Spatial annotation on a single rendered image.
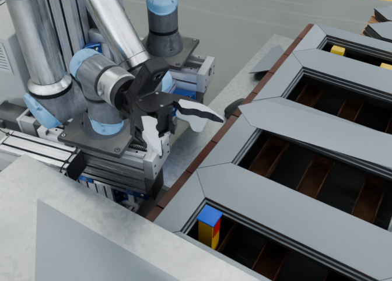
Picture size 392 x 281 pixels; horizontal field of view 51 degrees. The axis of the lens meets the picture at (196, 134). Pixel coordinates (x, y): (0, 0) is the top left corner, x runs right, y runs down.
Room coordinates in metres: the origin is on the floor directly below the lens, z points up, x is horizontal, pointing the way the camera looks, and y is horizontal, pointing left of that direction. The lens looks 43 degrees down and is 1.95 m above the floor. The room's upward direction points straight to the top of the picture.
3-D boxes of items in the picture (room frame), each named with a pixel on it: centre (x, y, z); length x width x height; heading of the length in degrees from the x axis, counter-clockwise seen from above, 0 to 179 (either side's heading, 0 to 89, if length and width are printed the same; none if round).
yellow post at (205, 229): (0.76, -0.04, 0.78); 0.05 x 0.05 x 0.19; 59
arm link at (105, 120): (0.74, 0.20, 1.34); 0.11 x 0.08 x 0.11; 134
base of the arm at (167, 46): (1.48, 0.13, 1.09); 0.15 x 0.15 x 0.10
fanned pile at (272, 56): (1.89, -0.42, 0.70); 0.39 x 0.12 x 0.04; 149
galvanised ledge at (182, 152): (1.60, -0.21, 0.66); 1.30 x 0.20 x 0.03; 149
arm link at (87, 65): (0.73, 0.21, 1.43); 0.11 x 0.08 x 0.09; 44
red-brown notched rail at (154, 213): (1.37, -0.21, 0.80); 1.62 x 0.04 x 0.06; 149
